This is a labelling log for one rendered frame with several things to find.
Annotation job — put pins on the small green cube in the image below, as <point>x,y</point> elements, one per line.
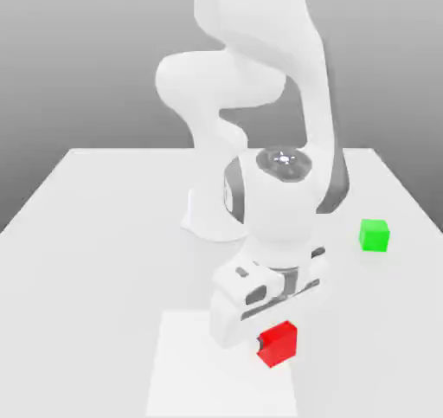
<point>374,235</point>

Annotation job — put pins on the small red cube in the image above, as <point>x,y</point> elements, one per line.
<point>280,343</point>

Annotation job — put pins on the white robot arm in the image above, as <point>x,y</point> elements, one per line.
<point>277,210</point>

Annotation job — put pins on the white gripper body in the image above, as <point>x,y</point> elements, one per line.
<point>225,324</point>

